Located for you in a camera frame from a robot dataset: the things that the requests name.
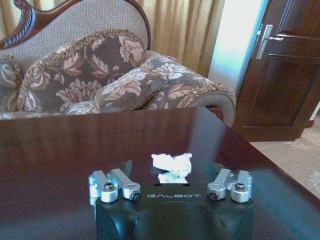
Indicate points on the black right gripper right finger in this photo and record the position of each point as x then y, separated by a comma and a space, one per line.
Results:
226, 181

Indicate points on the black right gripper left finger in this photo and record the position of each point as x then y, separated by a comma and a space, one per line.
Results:
117, 178

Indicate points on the crumpled white paper trash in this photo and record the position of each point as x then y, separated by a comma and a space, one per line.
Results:
172, 163

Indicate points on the pale patterned carpet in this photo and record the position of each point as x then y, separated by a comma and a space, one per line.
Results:
292, 160

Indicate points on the large floral fringed cushion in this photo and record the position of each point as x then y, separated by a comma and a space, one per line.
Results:
75, 75

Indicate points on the dark wooden door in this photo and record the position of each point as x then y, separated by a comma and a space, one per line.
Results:
282, 72

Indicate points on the carved wooden upholstered sofa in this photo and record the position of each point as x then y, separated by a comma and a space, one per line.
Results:
62, 42

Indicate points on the small floral fringed cushion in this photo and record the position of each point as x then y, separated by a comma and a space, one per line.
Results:
8, 78

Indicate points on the beige pleated curtain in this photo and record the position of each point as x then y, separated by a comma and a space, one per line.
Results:
180, 30

